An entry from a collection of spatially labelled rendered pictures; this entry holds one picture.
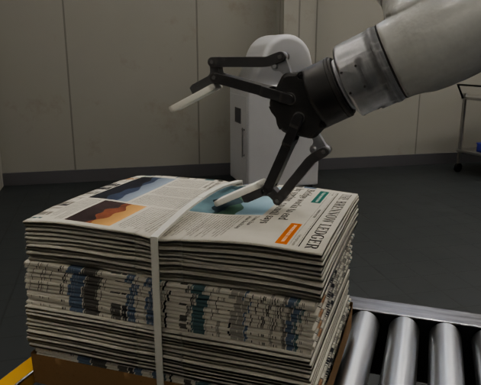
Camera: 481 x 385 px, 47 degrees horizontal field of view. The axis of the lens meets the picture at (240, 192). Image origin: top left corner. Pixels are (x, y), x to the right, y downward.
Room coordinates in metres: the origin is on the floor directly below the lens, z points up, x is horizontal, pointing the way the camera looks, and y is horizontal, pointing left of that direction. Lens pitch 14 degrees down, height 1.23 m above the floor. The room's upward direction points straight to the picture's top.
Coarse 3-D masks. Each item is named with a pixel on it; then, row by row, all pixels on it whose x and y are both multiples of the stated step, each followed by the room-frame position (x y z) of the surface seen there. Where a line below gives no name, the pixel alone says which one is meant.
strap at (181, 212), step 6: (234, 180) 0.85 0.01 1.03; (240, 180) 0.85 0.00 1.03; (216, 186) 0.77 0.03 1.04; (222, 186) 0.77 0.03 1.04; (204, 192) 0.73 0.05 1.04; (210, 192) 0.73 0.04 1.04; (198, 198) 0.70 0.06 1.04; (204, 198) 0.71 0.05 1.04; (186, 204) 0.67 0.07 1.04; (192, 204) 0.67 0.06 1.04; (180, 210) 0.65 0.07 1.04; (186, 210) 0.65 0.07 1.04; (174, 216) 0.63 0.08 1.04; (180, 216) 0.64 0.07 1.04; (168, 222) 0.62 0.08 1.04; (174, 222) 0.62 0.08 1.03; (162, 228) 0.60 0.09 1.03; (168, 228) 0.60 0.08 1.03; (156, 234) 0.59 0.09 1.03; (162, 234) 0.59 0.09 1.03
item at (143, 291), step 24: (216, 192) 0.78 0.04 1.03; (168, 216) 0.66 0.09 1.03; (192, 216) 0.67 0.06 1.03; (144, 240) 0.60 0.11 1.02; (168, 240) 0.59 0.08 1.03; (144, 264) 0.60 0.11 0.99; (168, 264) 0.59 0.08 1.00; (144, 288) 0.59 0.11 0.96; (168, 288) 0.58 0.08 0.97; (144, 312) 0.60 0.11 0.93; (168, 312) 0.58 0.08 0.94; (144, 336) 0.59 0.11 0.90; (168, 336) 0.58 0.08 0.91; (144, 360) 0.59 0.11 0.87; (168, 360) 0.58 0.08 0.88
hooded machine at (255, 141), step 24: (264, 48) 4.75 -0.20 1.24; (288, 48) 4.78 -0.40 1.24; (240, 72) 5.16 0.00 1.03; (264, 72) 4.72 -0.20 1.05; (240, 96) 4.83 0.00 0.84; (240, 120) 4.83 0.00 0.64; (264, 120) 4.68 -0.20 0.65; (240, 144) 4.83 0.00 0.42; (264, 144) 4.68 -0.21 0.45; (240, 168) 4.83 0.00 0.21; (264, 168) 4.68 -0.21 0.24; (288, 168) 4.74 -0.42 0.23; (312, 168) 4.81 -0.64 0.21
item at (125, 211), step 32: (96, 192) 0.77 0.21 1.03; (128, 192) 0.77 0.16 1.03; (160, 192) 0.78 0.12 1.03; (192, 192) 0.78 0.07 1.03; (32, 224) 0.64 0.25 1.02; (64, 224) 0.63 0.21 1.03; (96, 224) 0.62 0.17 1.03; (128, 224) 0.63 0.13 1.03; (32, 256) 0.65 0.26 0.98; (64, 256) 0.63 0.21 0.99; (96, 256) 0.61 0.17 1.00; (128, 256) 0.60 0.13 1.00; (32, 288) 0.65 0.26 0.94; (64, 288) 0.63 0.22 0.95; (96, 288) 0.62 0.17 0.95; (128, 288) 0.60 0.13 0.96; (32, 320) 0.64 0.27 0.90; (64, 320) 0.62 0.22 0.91; (96, 320) 0.61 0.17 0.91; (128, 320) 0.60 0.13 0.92; (64, 352) 0.63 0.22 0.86; (96, 352) 0.61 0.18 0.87; (128, 352) 0.59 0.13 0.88
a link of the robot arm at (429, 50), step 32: (384, 0) 0.67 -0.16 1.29; (416, 0) 0.61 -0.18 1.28; (448, 0) 0.58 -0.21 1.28; (480, 0) 0.57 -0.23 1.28; (384, 32) 0.61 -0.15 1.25; (416, 32) 0.59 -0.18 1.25; (448, 32) 0.57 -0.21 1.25; (480, 32) 0.57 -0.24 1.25; (416, 64) 0.59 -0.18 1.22; (448, 64) 0.58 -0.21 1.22; (480, 64) 0.59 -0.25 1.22
